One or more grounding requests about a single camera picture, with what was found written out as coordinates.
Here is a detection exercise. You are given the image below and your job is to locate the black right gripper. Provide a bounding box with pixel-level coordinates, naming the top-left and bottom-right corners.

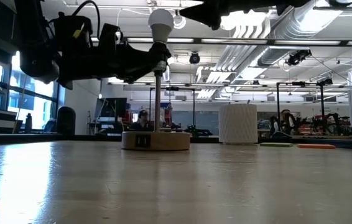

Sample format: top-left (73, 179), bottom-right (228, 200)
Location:
top-left (178, 0), bottom-right (310, 30)

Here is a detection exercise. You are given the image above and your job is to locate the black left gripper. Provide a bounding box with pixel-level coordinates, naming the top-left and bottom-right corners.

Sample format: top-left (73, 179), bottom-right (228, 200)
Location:
top-left (53, 12), bottom-right (171, 91)

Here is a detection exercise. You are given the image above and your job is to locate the white lightbulb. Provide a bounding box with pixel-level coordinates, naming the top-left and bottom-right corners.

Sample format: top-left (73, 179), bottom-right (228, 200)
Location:
top-left (147, 8), bottom-right (175, 44)

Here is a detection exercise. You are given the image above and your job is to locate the wooden base lamp stand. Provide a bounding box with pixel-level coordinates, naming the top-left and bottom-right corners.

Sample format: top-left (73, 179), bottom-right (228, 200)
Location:
top-left (121, 42), bottom-right (191, 152)

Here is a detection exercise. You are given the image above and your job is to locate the black computer monitor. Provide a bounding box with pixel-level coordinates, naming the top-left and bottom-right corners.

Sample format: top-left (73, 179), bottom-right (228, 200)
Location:
top-left (95, 98), bottom-right (127, 119)

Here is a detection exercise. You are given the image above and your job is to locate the person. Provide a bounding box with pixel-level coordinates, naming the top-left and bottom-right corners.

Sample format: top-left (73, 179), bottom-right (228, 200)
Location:
top-left (280, 108), bottom-right (297, 135)
top-left (129, 110), bottom-right (154, 131)

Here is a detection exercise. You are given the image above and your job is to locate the black ceiling light bar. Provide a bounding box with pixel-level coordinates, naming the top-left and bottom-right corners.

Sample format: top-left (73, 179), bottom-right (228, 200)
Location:
top-left (91, 36), bottom-right (352, 47)

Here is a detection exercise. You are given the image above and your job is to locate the black rounded bin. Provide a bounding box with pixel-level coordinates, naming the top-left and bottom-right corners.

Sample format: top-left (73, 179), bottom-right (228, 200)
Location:
top-left (57, 106), bottom-right (76, 136)

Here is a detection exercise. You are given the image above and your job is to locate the white textured pen cup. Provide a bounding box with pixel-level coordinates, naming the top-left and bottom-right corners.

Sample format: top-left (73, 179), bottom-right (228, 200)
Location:
top-left (218, 103), bottom-right (258, 144)

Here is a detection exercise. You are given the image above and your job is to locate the green sticky note pad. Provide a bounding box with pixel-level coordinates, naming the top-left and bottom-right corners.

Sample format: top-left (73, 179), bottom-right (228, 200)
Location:
top-left (259, 142), bottom-right (294, 147)

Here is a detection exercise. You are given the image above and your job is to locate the orange sticky note pad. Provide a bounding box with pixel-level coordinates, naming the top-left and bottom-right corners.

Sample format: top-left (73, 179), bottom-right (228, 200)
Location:
top-left (297, 143), bottom-right (336, 149)

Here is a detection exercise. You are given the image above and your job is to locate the white cable coil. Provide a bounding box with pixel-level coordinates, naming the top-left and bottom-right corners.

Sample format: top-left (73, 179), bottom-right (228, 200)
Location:
top-left (173, 14), bottom-right (187, 30)

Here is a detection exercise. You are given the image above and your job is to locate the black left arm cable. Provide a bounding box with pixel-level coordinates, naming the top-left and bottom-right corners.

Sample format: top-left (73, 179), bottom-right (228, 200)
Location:
top-left (72, 0), bottom-right (101, 38)

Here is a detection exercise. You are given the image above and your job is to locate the yellow cable tag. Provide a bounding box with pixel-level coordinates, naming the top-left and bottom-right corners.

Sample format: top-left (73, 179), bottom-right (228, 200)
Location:
top-left (72, 23), bottom-right (85, 40)

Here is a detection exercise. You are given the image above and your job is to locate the silver ceiling air duct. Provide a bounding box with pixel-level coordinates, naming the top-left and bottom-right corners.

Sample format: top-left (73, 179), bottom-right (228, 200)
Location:
top-left (256, 0), bottom-right (332, 68)

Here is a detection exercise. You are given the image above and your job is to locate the black overhead rig camera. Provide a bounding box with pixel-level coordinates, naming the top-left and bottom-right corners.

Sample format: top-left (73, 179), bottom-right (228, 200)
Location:
top-left (286, 49), bottom-right (313, 67)

